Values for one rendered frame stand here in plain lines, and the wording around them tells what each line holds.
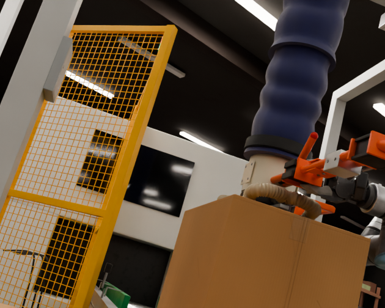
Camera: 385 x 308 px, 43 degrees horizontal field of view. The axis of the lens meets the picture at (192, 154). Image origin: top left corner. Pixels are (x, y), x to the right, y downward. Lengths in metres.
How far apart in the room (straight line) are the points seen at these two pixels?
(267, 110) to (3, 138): 1.36
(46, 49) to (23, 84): 0.22
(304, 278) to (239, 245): 0.19
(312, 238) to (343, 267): 0.11
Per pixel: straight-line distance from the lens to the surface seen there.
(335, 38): 1.81
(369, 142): 1.07
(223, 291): 1.26
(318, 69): 1.72
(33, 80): 2.58
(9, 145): 2.50
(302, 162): 1.38
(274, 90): 1.66
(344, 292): 1.38
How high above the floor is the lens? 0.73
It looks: 15 degrees up
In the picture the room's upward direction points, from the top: 16 degrees clockwise
